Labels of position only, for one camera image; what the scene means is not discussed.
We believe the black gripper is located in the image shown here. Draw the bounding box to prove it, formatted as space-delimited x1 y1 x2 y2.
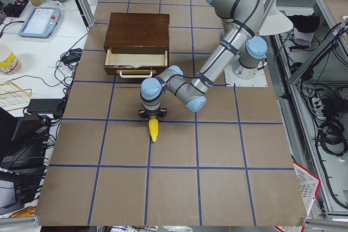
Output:
138 108 167 120

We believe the yellow corn cob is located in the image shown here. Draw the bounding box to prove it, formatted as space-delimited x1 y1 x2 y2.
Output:
148 116 159 142

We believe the light wood drawer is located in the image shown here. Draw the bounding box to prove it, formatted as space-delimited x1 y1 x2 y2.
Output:
104 50 169 78

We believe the dark wooden drawer cabinet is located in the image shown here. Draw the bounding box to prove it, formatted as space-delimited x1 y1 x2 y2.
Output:
104 12 170 56

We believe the yellow popcorn bucket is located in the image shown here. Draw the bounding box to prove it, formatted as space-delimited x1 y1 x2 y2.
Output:
1 44 22 75

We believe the white plastic basket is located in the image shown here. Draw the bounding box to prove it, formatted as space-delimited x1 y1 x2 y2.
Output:
293 162 321 217

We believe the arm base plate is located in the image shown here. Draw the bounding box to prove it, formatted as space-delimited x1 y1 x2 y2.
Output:
224 59 268 87

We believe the gold wire rack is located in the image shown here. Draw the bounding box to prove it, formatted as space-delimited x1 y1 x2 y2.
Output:
1 81 32 111

